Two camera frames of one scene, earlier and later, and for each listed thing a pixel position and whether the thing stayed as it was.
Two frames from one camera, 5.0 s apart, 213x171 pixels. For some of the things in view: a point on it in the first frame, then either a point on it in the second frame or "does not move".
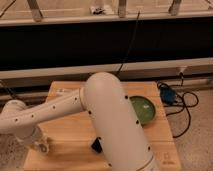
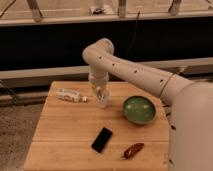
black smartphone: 96,145 does not move
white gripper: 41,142 to 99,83
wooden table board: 73,148 does not move
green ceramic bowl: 144,108 does not move
